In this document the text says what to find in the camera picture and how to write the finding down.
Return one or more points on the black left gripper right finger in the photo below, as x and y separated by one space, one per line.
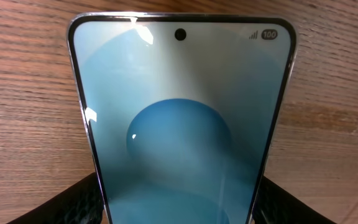
274 205

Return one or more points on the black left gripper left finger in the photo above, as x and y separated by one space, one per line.
82 203

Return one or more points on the blue screen smartphone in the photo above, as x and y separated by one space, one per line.
180 109

